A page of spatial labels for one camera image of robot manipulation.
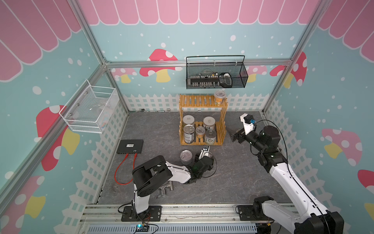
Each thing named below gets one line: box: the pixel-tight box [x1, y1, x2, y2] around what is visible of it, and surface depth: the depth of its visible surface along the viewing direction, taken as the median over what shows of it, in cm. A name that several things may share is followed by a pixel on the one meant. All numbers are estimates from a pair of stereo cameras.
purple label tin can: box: [180, 149, 193, 165], surface depth 91 cm
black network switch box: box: [116, 139, 144, 155], surface depth 99 cm
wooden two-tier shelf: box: [179, 94, 229, 146], surface depth 96 cm
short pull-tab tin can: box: [204, 129, 217, 146], surface depth 96 cm
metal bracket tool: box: [154, 181, 173, 200], surface depth 83 cm
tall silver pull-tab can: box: [183, 123, 196, 144], surface depth 95 cm
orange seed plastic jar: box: [213, 89, 226, 106], surface depth 85 cm
